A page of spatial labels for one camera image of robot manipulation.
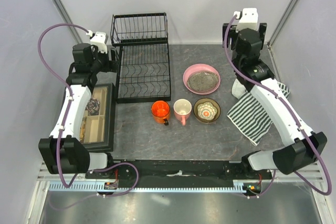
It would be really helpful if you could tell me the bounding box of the pink plate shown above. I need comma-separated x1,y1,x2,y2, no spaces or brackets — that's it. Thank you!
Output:
183,63,220,95

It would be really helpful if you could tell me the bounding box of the speckled beige plate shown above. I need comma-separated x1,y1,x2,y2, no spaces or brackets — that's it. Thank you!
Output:
187,72,219,91

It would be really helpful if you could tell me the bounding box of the orange mug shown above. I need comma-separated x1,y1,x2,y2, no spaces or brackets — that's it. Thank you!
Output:
151,101,171,126

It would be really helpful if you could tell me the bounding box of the beige patterned cup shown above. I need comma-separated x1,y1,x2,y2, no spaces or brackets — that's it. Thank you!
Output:
193,98,221,124

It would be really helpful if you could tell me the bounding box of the white patterned bowl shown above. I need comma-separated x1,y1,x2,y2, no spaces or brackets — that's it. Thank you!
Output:
197,101,218,121

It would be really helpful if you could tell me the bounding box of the pink mug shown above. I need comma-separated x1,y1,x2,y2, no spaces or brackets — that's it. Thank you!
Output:
173,99,193,126

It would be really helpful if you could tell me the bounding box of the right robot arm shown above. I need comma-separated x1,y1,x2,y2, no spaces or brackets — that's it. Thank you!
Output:
223,23,327,179

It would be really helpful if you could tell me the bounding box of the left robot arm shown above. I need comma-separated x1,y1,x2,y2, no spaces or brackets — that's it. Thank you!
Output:
38,42,115,178

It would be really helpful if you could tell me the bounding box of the white folded cloth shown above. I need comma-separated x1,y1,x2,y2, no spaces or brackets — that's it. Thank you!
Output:
231,79,247,99

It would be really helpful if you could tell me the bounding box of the black glass-lid organizer box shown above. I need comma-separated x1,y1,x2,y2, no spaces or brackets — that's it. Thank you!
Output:
50,83,116,152

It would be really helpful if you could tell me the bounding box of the green striped towel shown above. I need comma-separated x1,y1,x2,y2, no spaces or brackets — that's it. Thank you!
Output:
226,82,291,146

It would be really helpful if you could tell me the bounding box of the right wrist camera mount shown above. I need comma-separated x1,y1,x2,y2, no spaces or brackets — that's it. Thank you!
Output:
234,8,258,23

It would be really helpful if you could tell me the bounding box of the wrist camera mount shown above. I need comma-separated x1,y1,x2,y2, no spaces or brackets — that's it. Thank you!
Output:
86,30,108,54
234,8,258,23

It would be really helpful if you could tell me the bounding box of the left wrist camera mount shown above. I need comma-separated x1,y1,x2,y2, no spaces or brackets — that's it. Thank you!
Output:
86,30,108,54

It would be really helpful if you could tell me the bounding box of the black wire dish rack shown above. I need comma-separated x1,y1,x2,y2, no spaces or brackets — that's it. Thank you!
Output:
110,13,171,103

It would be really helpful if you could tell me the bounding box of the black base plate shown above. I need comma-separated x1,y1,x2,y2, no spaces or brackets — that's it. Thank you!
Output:
85,159,272,188

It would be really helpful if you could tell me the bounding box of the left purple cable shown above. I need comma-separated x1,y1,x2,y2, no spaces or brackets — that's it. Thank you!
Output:
37,23,139,210

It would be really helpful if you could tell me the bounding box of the blue cable duct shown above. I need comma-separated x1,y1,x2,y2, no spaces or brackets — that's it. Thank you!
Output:
48,181,248,194

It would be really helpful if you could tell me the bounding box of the aluminium frame rail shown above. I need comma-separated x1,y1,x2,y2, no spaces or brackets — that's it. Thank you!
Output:
37,159,323,182

